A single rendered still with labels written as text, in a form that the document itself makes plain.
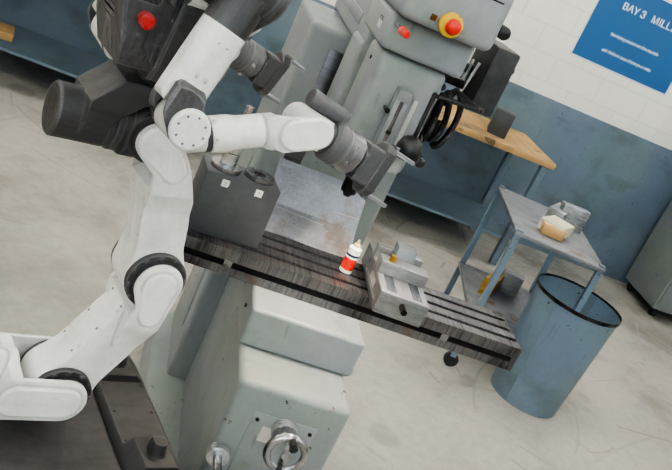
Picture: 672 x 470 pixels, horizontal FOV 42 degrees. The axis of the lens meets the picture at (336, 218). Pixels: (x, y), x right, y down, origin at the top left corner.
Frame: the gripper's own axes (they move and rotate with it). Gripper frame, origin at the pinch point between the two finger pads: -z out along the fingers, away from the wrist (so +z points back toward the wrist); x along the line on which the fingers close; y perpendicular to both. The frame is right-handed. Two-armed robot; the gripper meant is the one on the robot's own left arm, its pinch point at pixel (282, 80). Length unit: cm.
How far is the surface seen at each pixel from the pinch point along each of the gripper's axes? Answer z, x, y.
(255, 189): -15.8, -30.0, -0.4
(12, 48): -93, -143, 361
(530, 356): -260, -57, 34
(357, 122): -22.5, 2.8, -7.9
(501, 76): -66, 37, 2
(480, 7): -17, 46, -21
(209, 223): -11.5, -45.6, 0.8
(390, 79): -21.7, 17.4, -8.0
